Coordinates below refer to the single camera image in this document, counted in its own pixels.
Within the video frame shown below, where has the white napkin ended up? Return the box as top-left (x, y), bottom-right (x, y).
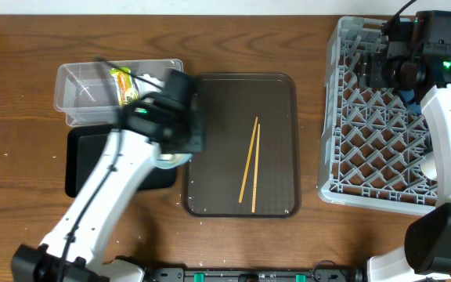
top-left (135, 74), bottom-right (165, 94)

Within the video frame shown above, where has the dark blue plate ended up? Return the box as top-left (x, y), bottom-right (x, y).
top-left (398, 90), bottom-right (421, 115)

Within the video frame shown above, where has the light blue bowl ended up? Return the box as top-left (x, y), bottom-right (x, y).
top-left (153, 154), bottom-right (193, 170)

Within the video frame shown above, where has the green orange snack wrapper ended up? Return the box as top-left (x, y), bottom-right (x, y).
top-left (110, 67), bottom-right (139, 107)

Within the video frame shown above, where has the wooden chopstick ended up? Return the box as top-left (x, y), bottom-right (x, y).
top-left (251, 123), bottom-right (261, 213)
top-left (238, 117), bottom-right (258, 203)

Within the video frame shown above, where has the white cup green inside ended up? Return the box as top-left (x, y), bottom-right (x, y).
top-left (420, 151), bottom-right (437, 181)

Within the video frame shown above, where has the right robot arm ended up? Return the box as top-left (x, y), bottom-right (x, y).
top-left (359, 10), bottom-right (451, 281)

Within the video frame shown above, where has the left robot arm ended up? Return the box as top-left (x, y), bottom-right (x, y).
top-left (11, 69), bottom-right (204, 281)

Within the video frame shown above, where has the grey dishwasher rack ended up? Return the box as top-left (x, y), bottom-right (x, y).
top-left (317, 16), bottom-right (438, 215)

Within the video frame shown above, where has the brown serving tray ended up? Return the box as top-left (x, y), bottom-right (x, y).
top-left (182, 74), bottom-right (301, 219)

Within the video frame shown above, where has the clear plastic bin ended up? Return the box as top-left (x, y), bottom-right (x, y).
top-left (54, 59), bottom-right (184, 127)

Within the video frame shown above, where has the black plastic bin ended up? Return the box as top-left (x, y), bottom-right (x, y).
top-left (64, 125), bottom-right (177, 198)

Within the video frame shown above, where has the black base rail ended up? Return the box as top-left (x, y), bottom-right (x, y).
top-left (143, 265), bottom-right (368, 282)

